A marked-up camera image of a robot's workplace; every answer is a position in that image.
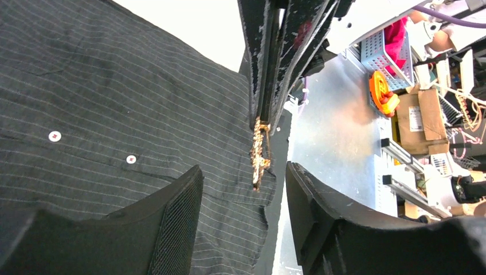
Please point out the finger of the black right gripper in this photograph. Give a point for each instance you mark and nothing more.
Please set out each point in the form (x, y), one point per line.
(263, 24)
(302, 27)

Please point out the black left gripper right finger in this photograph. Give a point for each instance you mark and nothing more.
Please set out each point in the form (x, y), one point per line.
(334, 234)

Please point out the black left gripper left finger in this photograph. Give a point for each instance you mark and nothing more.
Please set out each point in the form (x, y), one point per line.
(152, 236)

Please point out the black pinstriped button shirt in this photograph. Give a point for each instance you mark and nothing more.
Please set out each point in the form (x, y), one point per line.
(100, 108)

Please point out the blue perforated basket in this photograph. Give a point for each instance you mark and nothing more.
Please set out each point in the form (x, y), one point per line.
(388, 51)

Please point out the orange tool in background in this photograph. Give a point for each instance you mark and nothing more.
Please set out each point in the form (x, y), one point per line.
(383, 98)

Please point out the cardboard box in background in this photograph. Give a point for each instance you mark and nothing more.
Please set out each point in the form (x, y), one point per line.
(421, 125)

